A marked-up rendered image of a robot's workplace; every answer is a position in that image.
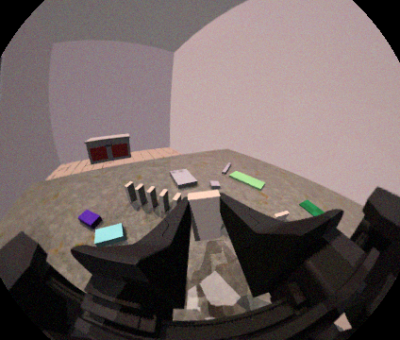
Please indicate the light blue rectangular block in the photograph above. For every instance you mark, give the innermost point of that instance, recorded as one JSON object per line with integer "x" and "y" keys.
{"x": 109, "y": 235}

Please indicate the purple rectangular block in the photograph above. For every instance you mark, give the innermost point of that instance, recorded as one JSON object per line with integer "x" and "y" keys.
{"x": 90, "y": 219}

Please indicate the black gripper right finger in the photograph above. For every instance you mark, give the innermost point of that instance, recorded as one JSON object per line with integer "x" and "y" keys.
{"x": 264, "y": 245}

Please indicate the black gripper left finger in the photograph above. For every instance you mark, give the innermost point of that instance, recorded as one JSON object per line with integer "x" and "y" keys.
{"x": 158, "y": 261}

